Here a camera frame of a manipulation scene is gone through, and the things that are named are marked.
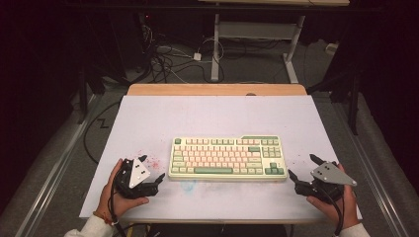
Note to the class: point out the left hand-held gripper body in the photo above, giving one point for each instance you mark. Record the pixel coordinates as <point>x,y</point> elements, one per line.
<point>138,174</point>

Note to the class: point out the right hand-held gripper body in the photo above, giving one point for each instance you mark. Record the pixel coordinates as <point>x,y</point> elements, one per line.
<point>329,174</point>

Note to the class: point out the green and cream mechanical keyboard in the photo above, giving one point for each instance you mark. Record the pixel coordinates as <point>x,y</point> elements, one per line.
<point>227,158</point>

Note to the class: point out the person's left hand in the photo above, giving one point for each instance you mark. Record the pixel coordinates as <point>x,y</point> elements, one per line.
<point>110,200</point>

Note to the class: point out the person's right hand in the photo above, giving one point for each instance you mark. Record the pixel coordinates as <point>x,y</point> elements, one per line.
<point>349,210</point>

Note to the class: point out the black metal stand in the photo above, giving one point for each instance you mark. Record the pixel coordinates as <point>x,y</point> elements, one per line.
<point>353,105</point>
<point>83,98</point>

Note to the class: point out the wooden table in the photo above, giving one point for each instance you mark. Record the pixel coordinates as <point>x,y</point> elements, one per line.
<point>197,89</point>

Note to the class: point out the white power strip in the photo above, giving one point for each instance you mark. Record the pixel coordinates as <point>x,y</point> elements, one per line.
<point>331,48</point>

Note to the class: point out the white power adapter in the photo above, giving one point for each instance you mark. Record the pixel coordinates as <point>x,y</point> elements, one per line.
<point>197,56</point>

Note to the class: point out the aluminium floor rail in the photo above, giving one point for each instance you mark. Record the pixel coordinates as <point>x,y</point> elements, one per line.
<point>49,184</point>
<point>372,171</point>

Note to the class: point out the white metal desk frame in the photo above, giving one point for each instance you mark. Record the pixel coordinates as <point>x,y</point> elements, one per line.
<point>255,30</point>

